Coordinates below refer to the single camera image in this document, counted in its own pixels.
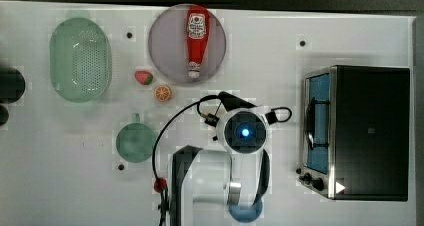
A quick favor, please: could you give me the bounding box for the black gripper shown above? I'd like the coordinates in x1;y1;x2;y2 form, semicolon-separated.
218;91;255;112

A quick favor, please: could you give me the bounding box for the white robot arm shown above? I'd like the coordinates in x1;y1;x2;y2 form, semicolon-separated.
166;92;270;226

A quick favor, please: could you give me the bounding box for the green mug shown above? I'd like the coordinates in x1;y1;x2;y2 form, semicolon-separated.
115;113;156;163

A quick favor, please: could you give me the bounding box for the toy orange half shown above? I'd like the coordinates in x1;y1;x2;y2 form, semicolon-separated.
154;85;172;102

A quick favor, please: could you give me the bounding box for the grey round plate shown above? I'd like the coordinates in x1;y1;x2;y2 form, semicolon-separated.
148;4;226;84

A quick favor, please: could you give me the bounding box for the pink toy strawberry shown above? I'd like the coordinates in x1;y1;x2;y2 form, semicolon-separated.
134;70;154;85

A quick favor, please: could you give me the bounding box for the red plush ketchup bottle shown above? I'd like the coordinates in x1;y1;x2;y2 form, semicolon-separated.
186;5;210;78

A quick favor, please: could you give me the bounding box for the small red toy fruit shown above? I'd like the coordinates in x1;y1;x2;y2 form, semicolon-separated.
154;178;167;193

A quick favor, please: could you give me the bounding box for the blue bowl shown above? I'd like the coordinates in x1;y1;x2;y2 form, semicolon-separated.
228;200;263;223

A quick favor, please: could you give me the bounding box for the silver black toaster oven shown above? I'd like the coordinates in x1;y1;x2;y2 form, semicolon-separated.
296;65;410;201

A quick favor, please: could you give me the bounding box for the green plastic colander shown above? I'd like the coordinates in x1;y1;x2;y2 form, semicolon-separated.
49;18;112;103

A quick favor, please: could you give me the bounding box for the small black cup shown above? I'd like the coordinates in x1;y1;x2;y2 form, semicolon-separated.
0;105;9;126

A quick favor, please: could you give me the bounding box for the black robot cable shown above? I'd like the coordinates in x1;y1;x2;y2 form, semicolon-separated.
151;94;293;226

